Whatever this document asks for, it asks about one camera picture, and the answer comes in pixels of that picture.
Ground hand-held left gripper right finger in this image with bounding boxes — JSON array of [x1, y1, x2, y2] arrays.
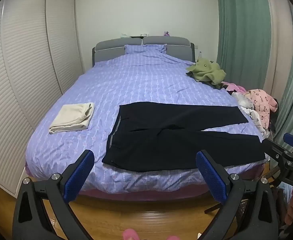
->
[[196, 150, 279, 240]]

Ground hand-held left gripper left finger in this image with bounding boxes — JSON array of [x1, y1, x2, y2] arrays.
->
[[13, 149, 95, 240]]

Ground black pants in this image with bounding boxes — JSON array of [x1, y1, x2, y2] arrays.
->
[[102, 102, 266, 173]]

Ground black stand leg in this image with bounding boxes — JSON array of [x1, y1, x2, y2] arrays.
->
[[204, 202, 222, 215]]

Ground white crumpled clothes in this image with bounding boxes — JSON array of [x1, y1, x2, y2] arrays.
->
[[232, 92, 268, 139]]

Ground folded cream cloth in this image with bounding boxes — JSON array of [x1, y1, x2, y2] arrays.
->
[[48, 102, 95, 134]]

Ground pink garment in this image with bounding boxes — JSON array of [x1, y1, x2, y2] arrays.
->
[[222, 81, 247, 93]]

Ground olive green jacket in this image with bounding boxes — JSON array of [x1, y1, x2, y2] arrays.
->
[[186, 58, 227, 90]]

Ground beige curtain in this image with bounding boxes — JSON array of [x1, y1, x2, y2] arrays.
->
[[262, 0, 293, 105]]

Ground bed with purple sheet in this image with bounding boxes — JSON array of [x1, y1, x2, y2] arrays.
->
[[25, 44, 270, 195]]

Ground grey padded headboard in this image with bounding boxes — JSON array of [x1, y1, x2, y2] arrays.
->
[[92, 36, 196, 68]]

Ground purple flowered pillow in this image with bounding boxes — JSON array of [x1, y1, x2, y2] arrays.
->
[[124, 44, 167, 55]]

